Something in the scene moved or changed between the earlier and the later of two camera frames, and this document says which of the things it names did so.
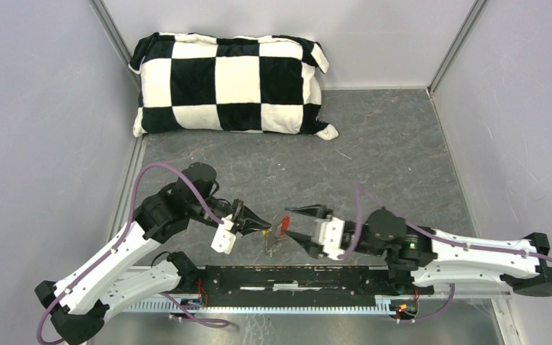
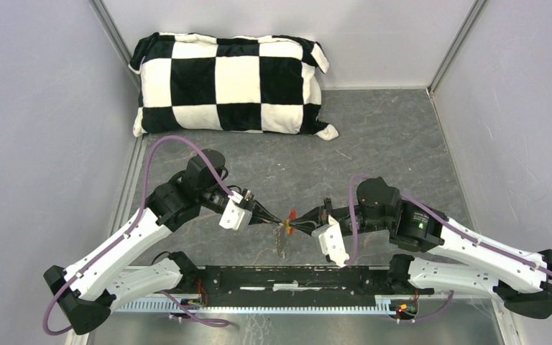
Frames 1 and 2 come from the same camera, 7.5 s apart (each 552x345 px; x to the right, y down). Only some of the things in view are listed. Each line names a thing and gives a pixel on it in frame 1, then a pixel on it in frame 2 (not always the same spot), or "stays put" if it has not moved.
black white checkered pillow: x=264 y=84 stays put
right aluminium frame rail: x=456 y=46 stays put
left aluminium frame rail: x=116 y=39 stays put
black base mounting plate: x=297 y=281 stays put
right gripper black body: x=320 y=253 → x=325 y=210
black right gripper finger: x=305 y=241 → x=308 y=222
